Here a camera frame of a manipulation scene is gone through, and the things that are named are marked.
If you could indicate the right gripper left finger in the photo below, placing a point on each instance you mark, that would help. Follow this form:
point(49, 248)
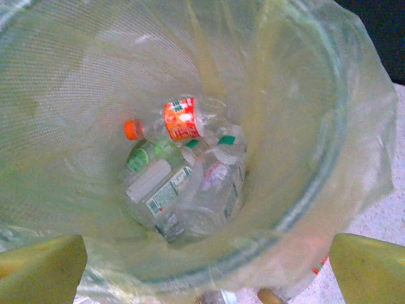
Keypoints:
point(34, 275)

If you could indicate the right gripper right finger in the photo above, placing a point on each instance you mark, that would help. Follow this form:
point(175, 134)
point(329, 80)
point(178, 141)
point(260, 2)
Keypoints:
point(370, 275)

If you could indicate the clear bottle white green label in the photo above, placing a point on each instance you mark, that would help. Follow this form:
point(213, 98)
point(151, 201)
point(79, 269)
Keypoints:
point(167, 193)

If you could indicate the clear bottle pink print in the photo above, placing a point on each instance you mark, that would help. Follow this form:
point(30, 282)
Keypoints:
point(215, 177)

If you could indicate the clear bottle green band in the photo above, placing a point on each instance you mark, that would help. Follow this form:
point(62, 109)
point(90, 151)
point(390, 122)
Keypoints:
point(226, 140)

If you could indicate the orange label bottle orange cap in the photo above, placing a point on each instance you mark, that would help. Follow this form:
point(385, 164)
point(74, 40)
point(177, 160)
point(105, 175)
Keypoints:
point(182, 122)

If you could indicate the lined mesh trash bin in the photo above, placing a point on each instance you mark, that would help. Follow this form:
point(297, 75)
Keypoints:
point(284, 95)

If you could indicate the grey mesh waste bin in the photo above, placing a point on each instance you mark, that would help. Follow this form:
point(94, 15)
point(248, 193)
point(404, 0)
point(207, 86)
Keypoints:
point(79, 79)

